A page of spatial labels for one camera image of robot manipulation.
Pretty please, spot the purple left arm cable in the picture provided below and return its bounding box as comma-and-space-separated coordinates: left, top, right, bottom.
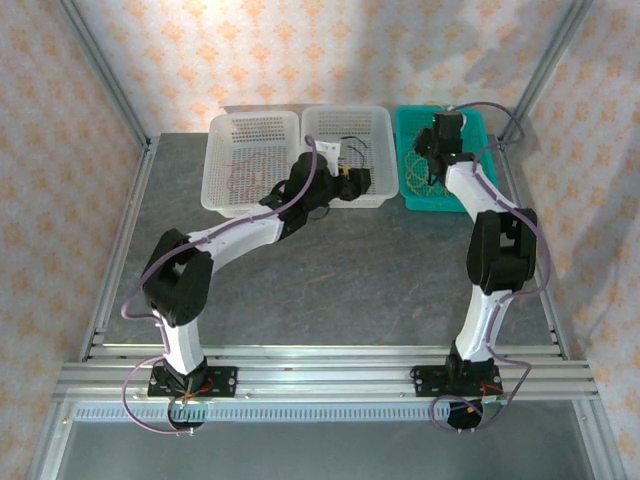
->
122, 134, 319, 437

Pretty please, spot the grey slotted cable duct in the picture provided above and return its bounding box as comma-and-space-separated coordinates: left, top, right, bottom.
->
72, 402, 451, 422

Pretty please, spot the thin yellow cable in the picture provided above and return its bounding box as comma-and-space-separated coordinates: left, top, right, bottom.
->
407, 167, 446, 197
404, 149, 441, 194
403, 147, 441, 196

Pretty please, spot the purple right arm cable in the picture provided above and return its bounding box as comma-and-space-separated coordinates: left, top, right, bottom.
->
430, 101, 554, 434

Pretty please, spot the aluminium table side rail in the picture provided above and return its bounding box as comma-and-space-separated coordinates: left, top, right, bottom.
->
497, 134, 569, 359
82, 137, 160, 361

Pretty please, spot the aluminium frame post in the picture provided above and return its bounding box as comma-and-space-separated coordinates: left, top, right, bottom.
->
52, 0, 153, 151
499, 0, 596, 146

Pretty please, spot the white perforated plastic basket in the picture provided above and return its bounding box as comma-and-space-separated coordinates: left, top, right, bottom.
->
199, 110, 303, 220
298, 104, 399, 210

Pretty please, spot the aluminium mounting rail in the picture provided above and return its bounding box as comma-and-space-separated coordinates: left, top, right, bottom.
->
54, 344, 599, 404

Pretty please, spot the thin orange cable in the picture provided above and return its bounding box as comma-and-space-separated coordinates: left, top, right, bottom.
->
227, 151, 294, 194
227, 162, 269, 199

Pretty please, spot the teal perforated plastic basket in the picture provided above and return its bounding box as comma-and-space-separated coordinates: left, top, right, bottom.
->
393, 105, 501, 214

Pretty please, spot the thin black cable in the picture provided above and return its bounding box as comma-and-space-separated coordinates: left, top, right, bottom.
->
341, 135, 374, 169

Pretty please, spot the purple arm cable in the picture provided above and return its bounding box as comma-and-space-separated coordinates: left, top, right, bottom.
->
122, 134, 319, 437
430, 101, 554, 434

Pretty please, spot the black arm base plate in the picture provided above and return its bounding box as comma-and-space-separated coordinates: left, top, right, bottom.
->
148, 366, 239, 400
409, 364, 502, 399

